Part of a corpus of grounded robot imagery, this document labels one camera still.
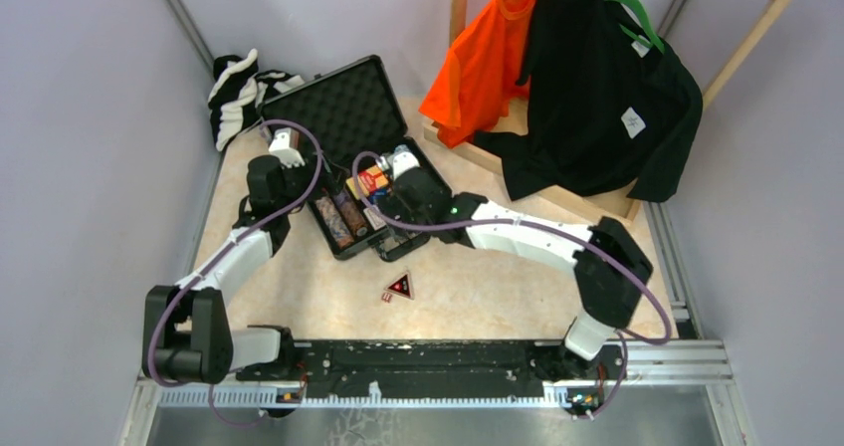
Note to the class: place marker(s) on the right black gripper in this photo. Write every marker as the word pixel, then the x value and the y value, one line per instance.
pixel 392 205

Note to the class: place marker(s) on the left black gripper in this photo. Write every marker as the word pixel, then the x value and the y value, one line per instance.
pixel 304 169

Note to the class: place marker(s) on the blue small blind button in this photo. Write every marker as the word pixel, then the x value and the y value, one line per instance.
pixel 378 194

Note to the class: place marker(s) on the orange boxed card deck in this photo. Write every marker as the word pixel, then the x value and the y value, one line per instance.
pixel 367 182

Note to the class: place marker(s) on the black red triangle token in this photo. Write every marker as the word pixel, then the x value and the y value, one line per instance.
pixel 402 287

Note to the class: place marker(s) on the black poker set case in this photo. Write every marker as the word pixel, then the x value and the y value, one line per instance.
pixel 350 110

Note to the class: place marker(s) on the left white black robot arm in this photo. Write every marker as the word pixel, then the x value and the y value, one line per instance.
pixel 187 336

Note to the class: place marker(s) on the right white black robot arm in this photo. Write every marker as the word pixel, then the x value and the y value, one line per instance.
pixel 610 270

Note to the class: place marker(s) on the red playing card deck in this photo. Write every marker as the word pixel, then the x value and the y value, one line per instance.
pixel 374 219

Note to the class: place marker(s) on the purple black chip stack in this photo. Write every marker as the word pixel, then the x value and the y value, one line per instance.
pixel 350 213

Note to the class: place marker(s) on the blue orange chip stack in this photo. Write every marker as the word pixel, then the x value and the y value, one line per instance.
pixel 334 223

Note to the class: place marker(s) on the black white striped cloth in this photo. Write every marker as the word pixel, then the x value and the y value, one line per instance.
pixel 240 88

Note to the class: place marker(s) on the orange t-shirt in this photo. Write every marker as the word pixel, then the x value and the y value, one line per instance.
pixel 478 79

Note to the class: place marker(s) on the black t-shirt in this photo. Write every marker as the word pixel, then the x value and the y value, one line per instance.
pixel 607 108

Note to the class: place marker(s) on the green clothes hanger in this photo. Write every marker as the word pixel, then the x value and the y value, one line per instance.
pixel 641 16

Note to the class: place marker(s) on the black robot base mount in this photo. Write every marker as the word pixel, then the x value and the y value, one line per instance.
pixel 433 369

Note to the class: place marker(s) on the aluminium frame rail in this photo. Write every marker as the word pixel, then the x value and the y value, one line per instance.
pixel 677 363

